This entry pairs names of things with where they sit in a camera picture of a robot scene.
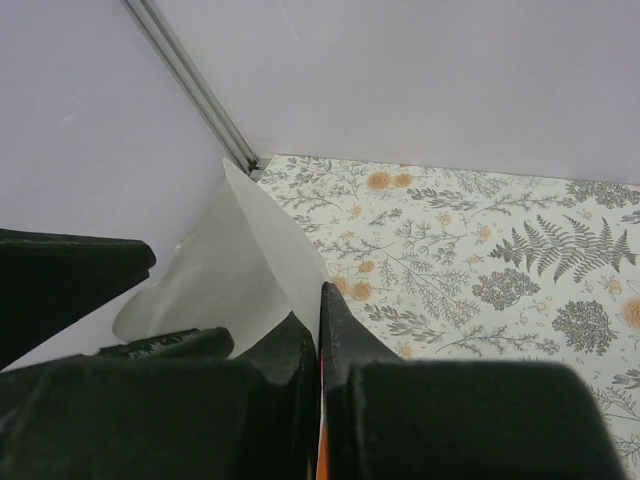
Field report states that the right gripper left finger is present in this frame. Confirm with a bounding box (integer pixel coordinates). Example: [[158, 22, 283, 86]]
[[1, 315, 318, 479]]

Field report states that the floral table mat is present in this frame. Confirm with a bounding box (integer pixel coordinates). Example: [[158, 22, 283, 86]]
[[259, 155, 639, 479]]

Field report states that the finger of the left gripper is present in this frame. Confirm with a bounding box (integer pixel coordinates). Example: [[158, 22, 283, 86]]
[[1, 229, 156, 368]]

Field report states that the left aluminium frame post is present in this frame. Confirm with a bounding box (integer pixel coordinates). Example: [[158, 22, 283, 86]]
[[121, 0, 270, 181]]

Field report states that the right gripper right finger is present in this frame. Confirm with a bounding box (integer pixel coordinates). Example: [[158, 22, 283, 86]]
[[320, 283, 624, 479]]

